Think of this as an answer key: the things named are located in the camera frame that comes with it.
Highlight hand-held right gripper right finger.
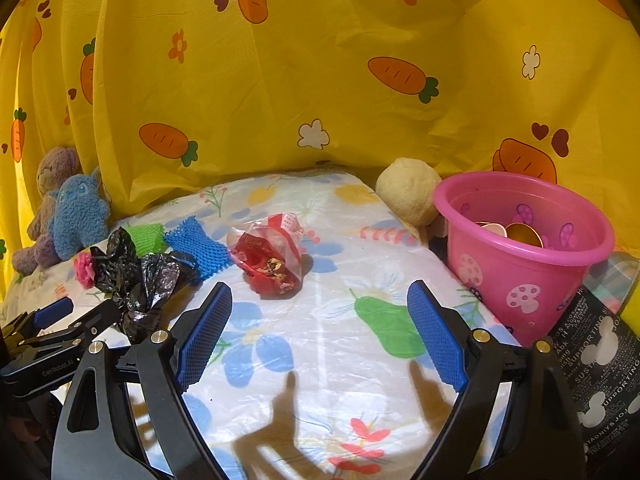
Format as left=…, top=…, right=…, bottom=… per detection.
left=406, top=280, right=586, bottom=480

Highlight blue foam net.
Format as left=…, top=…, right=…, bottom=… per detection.
left=163, top=219, right=233, bottom=283

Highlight blue plush toy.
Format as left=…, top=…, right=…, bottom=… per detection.
left=47, top=167, right=113, bottom=261

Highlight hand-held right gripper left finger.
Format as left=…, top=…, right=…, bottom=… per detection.
left=51, top=281, right=235, bottom=480

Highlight small pink plastic bag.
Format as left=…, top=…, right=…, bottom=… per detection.
left=73, top=252, right=98, bottom=288

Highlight pink plastic bucket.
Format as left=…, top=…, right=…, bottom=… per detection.
left=433, top=171, right=616, bottom=348

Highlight green foam net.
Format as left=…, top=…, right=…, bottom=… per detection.
left=122, top=223, right=166, bottom=256

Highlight rainbow printed box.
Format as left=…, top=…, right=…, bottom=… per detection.
left=587, top=252, right=640, bottom=306

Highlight red cup gold interior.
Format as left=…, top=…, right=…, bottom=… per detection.
left=504, top=222, right=545, bottom=249

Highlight floral plastic table cover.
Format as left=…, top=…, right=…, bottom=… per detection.
left=0, top=172, right=523, bottom=480

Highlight black box white silhouettes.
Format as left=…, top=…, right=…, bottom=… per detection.
left=547, top=287, right=640, bottom=466

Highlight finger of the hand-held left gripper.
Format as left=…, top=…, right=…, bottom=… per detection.
left=10, top=302, right=123, bottom=366
left=0, top=297, right=75, bottom=348

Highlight cream plush ball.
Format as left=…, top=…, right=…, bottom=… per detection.
left=376, top=157, right=442, bottom=231

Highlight red white plastic packaging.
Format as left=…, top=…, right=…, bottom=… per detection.
left=227, top=212, right=306, bottom=297

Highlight purple teddy bear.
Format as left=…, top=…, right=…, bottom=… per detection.
left=11, top=146, right=83, bottom=276

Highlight yellow carrot print curtain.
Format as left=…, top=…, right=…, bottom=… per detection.
left=0, top=0, right=640, bottom=261

